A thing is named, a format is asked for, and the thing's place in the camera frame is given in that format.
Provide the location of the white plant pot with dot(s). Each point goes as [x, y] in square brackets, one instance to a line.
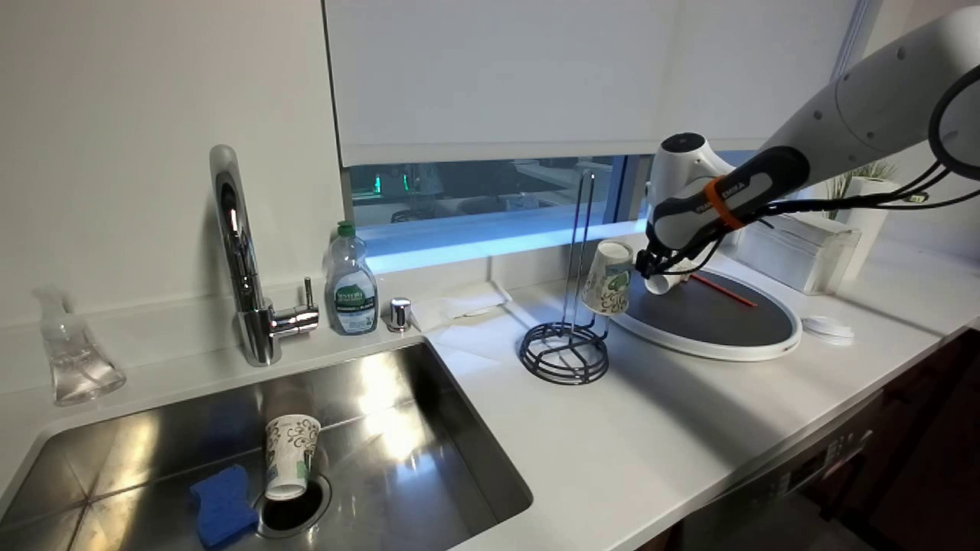
[867, 245]

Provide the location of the white plastic cup lid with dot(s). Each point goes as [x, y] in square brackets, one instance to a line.
[827, 328]

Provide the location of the clear dish soap bottle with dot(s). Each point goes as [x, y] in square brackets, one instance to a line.
[355, 293]

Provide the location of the small chrome sink knob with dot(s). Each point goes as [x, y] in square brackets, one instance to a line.
[397, 313]

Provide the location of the blue sponge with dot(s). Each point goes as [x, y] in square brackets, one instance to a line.
[223, 507]

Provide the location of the chrome kitchen faucet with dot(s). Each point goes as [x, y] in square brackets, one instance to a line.
[241, 254]

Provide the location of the black dishwasher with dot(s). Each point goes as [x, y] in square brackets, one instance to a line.
[817, 508]

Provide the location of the orange flat stick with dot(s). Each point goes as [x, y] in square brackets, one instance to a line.
[731, 293]

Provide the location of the round dark tray white rim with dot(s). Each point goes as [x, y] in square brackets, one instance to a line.
[715, 324]

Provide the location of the clear glass vase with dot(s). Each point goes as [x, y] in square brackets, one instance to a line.
[74, 357]

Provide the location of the stainless steel sink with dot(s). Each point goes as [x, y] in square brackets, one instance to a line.
[409, 447]

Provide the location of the white window blind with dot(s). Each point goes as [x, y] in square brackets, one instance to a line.
[509, 78]

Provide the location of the white rectangular container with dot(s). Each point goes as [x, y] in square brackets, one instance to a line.
[798, 254]

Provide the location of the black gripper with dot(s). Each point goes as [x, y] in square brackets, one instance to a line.
[674, 227]

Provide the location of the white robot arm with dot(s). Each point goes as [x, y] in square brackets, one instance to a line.
[876, 102]

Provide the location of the window pane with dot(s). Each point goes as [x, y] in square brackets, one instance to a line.
[491, 193]

